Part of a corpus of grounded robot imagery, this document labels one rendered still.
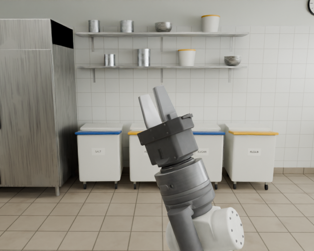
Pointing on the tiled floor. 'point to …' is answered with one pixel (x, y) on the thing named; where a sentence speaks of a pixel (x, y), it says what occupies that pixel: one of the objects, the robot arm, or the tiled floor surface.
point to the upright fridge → (32, 103)
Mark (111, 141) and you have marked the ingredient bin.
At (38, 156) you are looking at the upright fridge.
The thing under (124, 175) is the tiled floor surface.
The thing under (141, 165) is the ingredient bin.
